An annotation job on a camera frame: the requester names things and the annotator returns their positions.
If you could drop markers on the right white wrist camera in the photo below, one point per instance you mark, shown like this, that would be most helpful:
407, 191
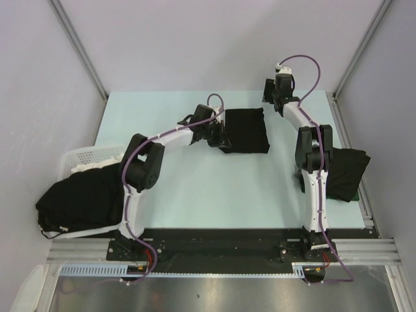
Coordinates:
280, 69

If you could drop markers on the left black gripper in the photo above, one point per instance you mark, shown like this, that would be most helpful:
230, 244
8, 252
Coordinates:
221, 141

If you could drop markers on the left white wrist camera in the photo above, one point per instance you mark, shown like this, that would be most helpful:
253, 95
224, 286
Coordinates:
218, 109

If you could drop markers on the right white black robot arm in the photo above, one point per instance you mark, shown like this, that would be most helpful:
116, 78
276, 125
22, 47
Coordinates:
314, 146

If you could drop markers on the green folded shirt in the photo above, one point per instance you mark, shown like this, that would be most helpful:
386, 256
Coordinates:
347, 199

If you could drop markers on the left aluminium corner post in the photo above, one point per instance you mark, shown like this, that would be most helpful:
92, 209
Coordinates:
75, 41

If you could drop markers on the grey folded shirt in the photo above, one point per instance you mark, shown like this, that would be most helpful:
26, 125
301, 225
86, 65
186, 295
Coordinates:
299, 177

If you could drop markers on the right aluminium side rail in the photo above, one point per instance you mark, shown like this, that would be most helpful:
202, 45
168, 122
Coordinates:
364, 204

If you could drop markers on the black t shirt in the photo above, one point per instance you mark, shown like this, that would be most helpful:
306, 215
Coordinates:
246, 131

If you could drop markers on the right aluminium corner post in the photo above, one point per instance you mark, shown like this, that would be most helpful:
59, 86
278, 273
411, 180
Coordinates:
367, 38

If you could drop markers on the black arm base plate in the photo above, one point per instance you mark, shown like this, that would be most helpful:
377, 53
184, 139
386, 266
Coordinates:
222, 251

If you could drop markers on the white cloth in basket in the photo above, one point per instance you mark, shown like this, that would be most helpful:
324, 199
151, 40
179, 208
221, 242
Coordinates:
99, 165

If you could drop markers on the white plastic laundry basket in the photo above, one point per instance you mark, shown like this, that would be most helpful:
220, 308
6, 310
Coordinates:
84, 156

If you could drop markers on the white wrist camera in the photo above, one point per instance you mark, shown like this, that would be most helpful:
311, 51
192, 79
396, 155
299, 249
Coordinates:
280, 69
218, 109

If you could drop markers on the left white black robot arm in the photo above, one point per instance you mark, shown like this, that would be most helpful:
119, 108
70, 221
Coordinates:
142, 162

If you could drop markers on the aluminium corner post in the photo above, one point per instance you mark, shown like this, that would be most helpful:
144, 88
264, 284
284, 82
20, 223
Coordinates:
367, 38
75, 41

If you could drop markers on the black folded shirt on stack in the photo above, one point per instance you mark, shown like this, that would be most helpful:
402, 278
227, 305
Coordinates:
346, 171

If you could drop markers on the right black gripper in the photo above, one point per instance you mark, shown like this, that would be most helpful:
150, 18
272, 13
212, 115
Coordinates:
270, 85

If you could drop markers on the aluminium frame rail front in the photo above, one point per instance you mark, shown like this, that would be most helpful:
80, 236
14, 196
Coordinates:
351, 251

